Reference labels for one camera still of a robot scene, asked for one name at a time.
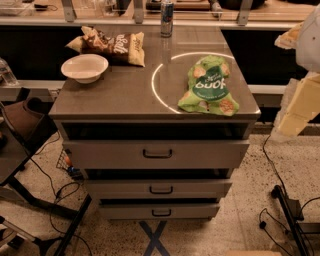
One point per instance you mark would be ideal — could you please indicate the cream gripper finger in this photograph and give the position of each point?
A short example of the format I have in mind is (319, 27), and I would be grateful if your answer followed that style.
(304, 106)
(289, 39)

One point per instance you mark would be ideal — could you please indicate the green rice chip bag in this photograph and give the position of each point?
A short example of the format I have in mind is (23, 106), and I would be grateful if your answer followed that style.
(207, 90)

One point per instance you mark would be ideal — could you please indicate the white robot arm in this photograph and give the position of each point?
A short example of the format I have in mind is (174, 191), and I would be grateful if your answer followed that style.
(308, 46)

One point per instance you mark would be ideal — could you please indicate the redbull can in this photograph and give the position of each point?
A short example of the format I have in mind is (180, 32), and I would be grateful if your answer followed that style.
(167, 10)

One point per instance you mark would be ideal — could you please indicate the brown salt chip bag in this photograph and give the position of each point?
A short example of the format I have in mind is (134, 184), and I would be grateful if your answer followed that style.
(123, 47)

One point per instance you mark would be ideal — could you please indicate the black stand base right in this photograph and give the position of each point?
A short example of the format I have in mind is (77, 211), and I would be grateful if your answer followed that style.
(294, 217)

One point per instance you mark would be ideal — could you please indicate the grey drawer cabinet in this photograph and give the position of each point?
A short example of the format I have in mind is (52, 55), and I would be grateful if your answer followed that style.
(106, 125)

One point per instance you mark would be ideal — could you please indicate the blue tape cross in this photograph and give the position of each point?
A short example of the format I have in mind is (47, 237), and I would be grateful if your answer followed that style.
(154, 238)

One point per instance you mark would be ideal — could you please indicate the white bowl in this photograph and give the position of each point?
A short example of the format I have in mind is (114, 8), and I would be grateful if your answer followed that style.
(85, 68)

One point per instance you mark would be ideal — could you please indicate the brown office chair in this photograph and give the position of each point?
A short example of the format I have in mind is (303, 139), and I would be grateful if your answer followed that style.
(28, 120)

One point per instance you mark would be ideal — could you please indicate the clear plastic bottle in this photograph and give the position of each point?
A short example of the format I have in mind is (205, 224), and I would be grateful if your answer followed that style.
(7, 74)

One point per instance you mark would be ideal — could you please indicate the top drawer black handle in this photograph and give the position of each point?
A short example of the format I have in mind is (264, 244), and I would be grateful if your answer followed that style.
(150, 155)

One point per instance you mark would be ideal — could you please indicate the drawer black handle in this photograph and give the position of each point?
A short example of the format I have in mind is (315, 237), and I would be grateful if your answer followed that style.
(161, 191)
(161, 213)
(150, 155)

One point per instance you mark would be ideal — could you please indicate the middle drawer black handle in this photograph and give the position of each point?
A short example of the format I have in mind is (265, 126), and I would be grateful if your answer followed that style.
(161, 191)

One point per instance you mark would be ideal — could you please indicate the bottom drawer black handle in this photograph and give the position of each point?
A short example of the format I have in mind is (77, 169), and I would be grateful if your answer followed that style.
(161, 213)

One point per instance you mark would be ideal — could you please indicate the black table leg frame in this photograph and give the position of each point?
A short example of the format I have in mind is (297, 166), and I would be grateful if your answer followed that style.
(53, 209)

